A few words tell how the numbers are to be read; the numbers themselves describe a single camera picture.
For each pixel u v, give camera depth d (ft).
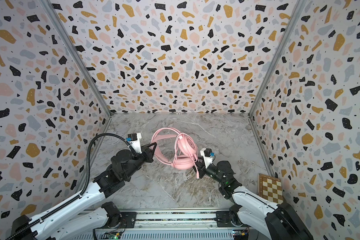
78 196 1.54
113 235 2.30
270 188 2.69
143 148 2.10
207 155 2.22
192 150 2.13
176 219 2.50
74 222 1.73
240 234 2.35
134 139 2.02
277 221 1.38
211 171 2.29
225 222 2.40
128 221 2.43
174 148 2.17
